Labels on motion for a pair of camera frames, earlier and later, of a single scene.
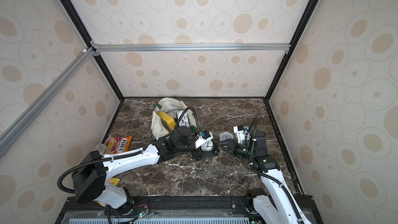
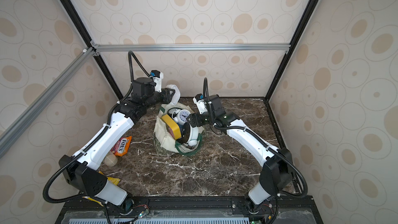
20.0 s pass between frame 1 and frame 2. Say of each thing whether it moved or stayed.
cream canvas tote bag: moved
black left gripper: moved
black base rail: stayed
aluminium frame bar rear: stayed
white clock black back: moved
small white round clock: moved
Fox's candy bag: stayed
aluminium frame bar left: stayed
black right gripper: moved
